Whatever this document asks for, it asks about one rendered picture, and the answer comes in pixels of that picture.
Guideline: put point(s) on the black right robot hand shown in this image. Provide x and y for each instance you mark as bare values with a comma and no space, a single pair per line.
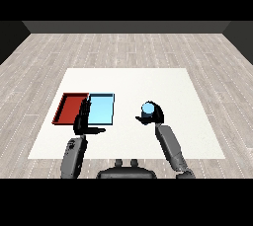
157,114

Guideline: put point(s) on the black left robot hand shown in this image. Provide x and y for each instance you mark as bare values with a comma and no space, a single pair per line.
82,121

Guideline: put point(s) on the small blue can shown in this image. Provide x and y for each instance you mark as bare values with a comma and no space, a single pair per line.
147,110

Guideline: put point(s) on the red shallow open box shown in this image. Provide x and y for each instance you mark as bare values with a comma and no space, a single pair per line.
68,108

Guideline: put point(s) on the light blue shallow open box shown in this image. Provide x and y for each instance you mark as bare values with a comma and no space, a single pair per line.
100,109

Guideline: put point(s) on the dark grey robot body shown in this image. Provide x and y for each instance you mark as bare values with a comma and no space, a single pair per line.
126,171

